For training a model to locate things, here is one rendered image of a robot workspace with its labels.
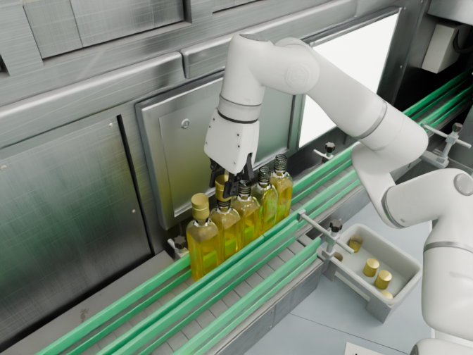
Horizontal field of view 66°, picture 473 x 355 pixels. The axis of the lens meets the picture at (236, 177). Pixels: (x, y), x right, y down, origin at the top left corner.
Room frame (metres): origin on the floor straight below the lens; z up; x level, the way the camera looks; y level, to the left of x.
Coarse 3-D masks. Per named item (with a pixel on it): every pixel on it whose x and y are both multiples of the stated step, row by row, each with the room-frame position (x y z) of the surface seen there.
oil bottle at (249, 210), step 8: (232, 200) 0.58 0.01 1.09; (240, 200) 0.57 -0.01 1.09; (248, 200) 0.57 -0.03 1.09; (256, 200) 0.58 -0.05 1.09; (240, 208) 0.56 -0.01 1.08; (248, 208) 0.56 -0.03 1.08; (256, 208) 0.57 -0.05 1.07; (248, 216) 0.56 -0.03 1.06; (256, 216) 0.57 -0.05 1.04; (248, 224) 0.56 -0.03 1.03; (256, 224) 0.57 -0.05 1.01; (248, 232) 0.56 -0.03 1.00; (256, 232) 0.57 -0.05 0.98; (248, 240) 0.56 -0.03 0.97
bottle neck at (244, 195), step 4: (244, 180) 0.59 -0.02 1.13; (248, 180) 0.59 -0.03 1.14; (240, 184) 0.57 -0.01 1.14; (244, 184) 0.57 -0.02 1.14; (248, 184) 0.57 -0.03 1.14; (240, 188) 0.57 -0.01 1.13; (244, 188) 0.57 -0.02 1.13; (248, 188) 0.57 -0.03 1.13; (240, 192) 0.57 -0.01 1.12; (244, 192) 0.57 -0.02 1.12; (248, 192) 0.57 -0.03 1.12; (240, 196) 0.57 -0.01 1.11; (244, 196) 0.57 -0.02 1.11; (248, 196) 0.57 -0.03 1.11; (244, 200) 0.57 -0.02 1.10
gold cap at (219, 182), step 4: (220, 176) 0.56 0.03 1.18; (224, 176) 0.56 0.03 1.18; (216, 180) 0.54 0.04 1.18; (220, 180) 0.54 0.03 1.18; (224, 180) 0.54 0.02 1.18; (216, 184) 0.54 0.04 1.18; (220, 184) 0.53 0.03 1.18; (224, 184) 0.53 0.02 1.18; (216, 188) 0.54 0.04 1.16; (220, 188) 0.53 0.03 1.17; (216, 192) 0.54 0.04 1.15; (220, 192) 0.53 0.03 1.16; (216, 196) 0.54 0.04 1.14; (220, 196) 0.53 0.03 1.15; (220, 200) 0.53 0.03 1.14; (224, 200) 0.53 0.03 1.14
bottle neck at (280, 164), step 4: (276, 156) 0.67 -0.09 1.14; (280, 156) 0.67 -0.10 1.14; (284, 156) 0.67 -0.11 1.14; (276, 160) 0.66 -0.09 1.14; (280, 160) 0.67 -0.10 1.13; (284, 160) 0.65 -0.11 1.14; (276, 164) 0.65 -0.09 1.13; (280, 164) 0.65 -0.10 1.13; (284, 164) 0.65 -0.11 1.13; (276, 168) 0.65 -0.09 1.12; (280, 168) 0.65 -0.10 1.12; (284, 168) 0.65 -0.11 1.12; (276, 172) 0.65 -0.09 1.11; (280, 172) 0.65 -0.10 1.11; (284, 172) 0.65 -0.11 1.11; (276, 176) 0.65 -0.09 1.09; (280, 176) 0.65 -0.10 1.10
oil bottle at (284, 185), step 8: (272, 176) 0.66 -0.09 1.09; (288, 176) 0.66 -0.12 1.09; (272, 184) 0.64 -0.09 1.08; (280, 184) 0.64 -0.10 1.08; (288, 184) 0.65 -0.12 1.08; (280, 192) 0.63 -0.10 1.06; (288, 192) 0.65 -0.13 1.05; (280, 200) 0.63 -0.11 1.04; (288, 200) 0.65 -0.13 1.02; (280, 208) 0.63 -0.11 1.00; (288, 208) 0.65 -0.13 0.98; (280, 216) 0.63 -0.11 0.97
